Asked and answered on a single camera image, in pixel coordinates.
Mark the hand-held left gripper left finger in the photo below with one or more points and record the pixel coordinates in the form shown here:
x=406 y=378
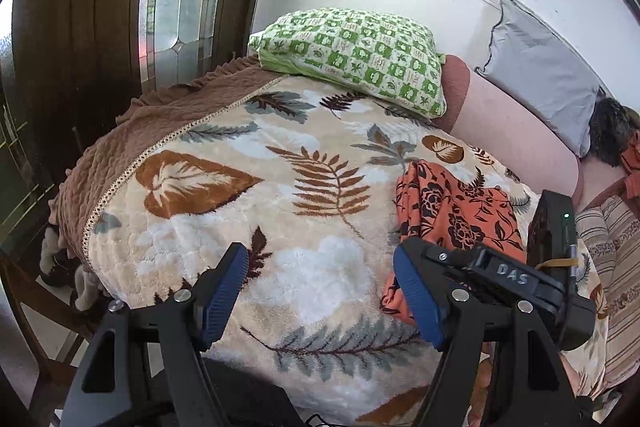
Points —
x=225 y=297

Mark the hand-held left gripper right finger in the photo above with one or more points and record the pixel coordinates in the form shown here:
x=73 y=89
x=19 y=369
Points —
x=417 y=297

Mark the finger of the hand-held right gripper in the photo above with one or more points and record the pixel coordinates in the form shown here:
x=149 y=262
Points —
x=450 y=259

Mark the orange black floral garment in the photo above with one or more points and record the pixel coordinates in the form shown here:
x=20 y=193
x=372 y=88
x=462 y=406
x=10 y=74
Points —
x=450 y=207

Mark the leaf print plush blanket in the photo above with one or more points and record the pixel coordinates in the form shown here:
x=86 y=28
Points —
x=300 y=257

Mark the beige striped cushion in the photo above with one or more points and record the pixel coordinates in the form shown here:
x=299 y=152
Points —
x=620 y=267

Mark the pink bolster cushion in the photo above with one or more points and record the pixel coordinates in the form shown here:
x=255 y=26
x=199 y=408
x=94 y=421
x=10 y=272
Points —
x=510 y=137

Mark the plain orange cloth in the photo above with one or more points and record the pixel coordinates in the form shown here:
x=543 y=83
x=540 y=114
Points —
x=632 y=167

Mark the dark shoe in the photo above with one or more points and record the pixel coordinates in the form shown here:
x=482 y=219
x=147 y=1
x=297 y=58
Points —
x=57 y=269

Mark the dark fuzzy cloth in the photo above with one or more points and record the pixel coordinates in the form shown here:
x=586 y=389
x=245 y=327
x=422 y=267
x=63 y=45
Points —
x=610 y=132

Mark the wooden chair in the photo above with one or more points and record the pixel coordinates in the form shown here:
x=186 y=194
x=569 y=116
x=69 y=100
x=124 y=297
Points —
x=35 y=307

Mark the brown quilted bed cover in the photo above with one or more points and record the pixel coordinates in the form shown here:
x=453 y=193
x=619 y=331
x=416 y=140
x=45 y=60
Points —
x=150 y=122

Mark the grey pillow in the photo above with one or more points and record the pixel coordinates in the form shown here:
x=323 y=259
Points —
x=540 y=72

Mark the green white checkered pillow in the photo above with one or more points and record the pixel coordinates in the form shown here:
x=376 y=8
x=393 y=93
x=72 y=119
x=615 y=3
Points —
x=360 y=52

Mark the dark glass cabinet door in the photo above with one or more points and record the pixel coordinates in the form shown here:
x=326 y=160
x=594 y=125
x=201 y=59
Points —
x=20 y=147

